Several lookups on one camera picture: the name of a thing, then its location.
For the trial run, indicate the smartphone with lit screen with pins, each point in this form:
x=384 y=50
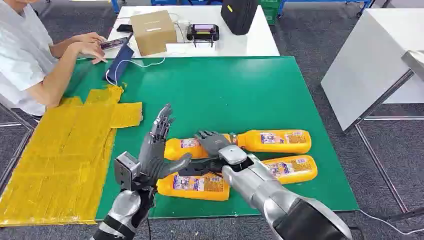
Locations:
x=114 y=43

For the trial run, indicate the person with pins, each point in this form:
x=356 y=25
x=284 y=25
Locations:
x=20 y=49

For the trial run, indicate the brown cardboard box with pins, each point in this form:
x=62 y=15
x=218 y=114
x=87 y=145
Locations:
x=154 y=33

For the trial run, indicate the grey steel bench edge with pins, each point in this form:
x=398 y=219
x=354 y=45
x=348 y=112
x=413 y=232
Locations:
x=415 y=63

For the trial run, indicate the blue metal leg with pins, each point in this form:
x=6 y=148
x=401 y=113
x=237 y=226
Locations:
x=115 y=6

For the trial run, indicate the blue metal rack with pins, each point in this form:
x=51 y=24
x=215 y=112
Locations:
x=281 y=10

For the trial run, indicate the grey metal floor frame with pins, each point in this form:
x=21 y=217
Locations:
x=15 y=159

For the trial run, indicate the black smartphone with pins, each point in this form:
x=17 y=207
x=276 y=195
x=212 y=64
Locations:
x=125 y=28

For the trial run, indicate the grey metal table frame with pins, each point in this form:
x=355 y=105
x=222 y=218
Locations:
x=381 y=167

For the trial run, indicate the white power adapter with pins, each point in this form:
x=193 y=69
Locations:
x=181 y=27

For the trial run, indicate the empty white table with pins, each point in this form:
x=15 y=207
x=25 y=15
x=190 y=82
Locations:
x=367 y=63

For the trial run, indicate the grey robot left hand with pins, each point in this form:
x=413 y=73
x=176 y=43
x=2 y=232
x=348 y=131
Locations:
x=152 y=155

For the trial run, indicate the yellow sheet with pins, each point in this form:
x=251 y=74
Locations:
x=59 y=159

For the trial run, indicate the orange detergent bottle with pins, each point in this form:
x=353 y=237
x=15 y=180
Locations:
x=294 y=169
x=192 y=188
x=275 y=142
x=179 y=149

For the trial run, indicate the black bag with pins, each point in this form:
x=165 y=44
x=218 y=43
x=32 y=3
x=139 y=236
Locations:
x=238 y=16

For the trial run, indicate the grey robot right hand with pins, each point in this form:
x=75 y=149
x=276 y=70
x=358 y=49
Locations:
x=213 y=142

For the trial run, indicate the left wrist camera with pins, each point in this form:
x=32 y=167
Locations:
x=126 y=169

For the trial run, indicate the green table mat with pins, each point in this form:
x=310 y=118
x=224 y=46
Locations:
x=215 y=99

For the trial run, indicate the person's left hand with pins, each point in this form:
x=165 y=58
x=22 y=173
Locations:
x=87 y=37

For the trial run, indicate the person's right hand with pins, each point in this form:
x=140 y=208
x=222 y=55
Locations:
x=89 y=49

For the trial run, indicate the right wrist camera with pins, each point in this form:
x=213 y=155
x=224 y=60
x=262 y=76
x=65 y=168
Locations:
x=198 y=168

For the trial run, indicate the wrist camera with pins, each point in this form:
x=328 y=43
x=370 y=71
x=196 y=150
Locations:
x=198 y=168
x=126 y=169

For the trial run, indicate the dark blue pouch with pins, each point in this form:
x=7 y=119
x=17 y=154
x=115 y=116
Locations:
x=119 y=64

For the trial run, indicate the black handheld controller with screen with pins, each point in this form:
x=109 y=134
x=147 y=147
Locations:
x=202 y=32

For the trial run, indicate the green plastic crate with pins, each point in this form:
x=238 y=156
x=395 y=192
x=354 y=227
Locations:
x=270 y=13

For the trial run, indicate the white table with items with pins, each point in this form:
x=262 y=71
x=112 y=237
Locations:
x=245 y=43

